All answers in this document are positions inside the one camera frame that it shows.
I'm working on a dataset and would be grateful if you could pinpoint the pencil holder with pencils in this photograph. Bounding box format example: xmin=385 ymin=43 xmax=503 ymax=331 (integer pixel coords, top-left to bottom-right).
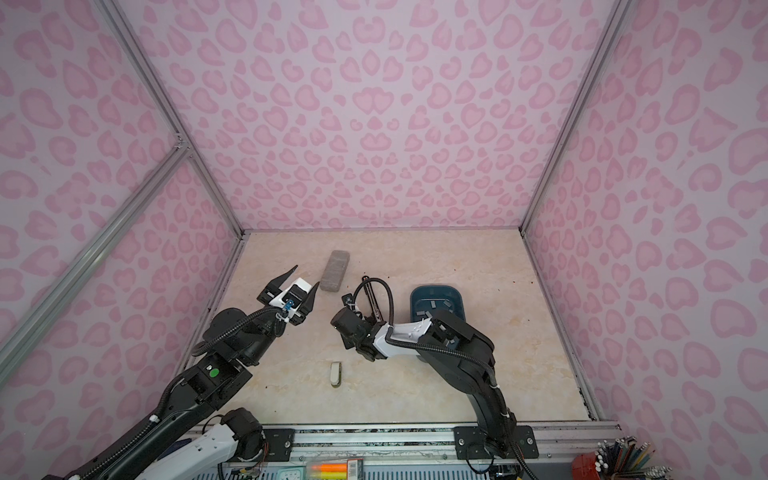
xmin=592 ymin=436 xmax=672 ymax=480

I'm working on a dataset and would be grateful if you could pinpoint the orange highlighter box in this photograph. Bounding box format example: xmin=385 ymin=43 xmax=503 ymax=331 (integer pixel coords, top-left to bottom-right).
xmin=306 ymin=458 xmax=365 ymax=480

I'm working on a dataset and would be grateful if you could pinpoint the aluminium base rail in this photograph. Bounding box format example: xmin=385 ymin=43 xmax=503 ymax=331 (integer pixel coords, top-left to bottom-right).
xmin=179 ymin=419 xmax=625 ymax=480

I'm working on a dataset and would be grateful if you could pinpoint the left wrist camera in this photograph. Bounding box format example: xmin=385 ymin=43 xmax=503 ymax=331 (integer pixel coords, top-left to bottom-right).
xmin=268 ymin=278 xmax=313 ymax=326

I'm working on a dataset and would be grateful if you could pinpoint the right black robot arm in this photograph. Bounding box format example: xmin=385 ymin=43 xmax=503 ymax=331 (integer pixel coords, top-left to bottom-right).
xmin=331 ymin=307 xmax=539 ymax=461

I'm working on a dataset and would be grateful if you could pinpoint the red container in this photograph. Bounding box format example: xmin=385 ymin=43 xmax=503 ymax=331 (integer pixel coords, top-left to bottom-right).
xmin=571 ymin=452 xmax=601 ymax=480

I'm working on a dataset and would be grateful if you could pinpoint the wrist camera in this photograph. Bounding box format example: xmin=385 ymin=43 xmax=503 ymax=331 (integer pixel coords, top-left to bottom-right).
xmin=268 ymin=278 xmax=313 ymax=326
xmin=341 ymin=293 xmax=359 ymax=312

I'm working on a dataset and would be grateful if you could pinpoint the black stapler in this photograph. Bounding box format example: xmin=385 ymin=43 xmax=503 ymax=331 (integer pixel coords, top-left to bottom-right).
xmin=361 ymin=275 xmax=384 ymax=323

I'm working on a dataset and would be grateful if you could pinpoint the grey stone block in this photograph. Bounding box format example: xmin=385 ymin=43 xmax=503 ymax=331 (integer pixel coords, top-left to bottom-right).
xmin=319 ymin=250 xmax=351 ymax=292

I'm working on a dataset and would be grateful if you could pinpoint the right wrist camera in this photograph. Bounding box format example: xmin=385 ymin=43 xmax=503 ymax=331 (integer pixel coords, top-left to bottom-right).
xmin=341 ymin=293 xmax=359 ymax=312

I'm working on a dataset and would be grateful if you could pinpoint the teal plastic tray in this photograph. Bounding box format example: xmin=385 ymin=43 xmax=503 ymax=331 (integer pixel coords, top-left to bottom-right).
xmin=410 ymin=284 xmax=466 ymax=323

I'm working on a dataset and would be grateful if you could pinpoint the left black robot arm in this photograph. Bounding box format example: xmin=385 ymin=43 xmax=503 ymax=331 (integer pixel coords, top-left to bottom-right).
xmin=64 ymin=269 xmax=319 ymax=479

